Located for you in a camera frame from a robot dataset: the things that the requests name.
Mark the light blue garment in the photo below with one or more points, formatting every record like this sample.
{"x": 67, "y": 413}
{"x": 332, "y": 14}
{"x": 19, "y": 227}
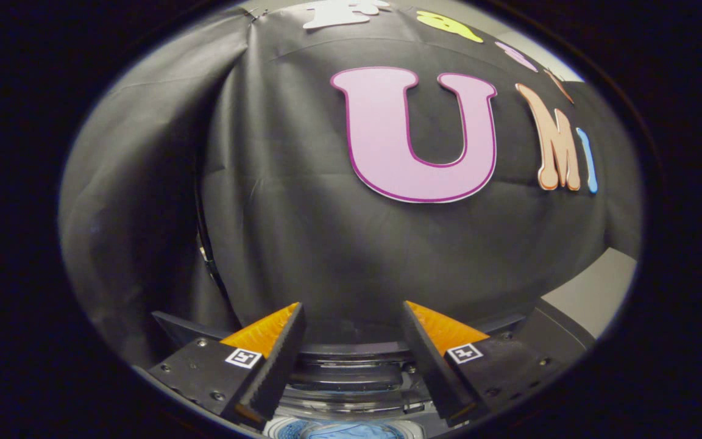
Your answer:
{"x": 351, "y": 431}

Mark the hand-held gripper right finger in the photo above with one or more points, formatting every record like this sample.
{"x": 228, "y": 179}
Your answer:
{"x": 430, "y": 366}

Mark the beige and grey cabinet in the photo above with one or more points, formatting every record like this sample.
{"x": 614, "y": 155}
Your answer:
{"x": 601, "y": 292}

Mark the black backdrop cloth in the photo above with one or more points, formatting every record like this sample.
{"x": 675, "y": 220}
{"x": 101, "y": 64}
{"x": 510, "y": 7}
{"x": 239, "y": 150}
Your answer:
{"x": 296, "y": 244}

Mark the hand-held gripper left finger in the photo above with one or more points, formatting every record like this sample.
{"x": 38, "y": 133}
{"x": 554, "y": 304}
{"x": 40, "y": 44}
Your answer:
{"x": 278, "y": 366}

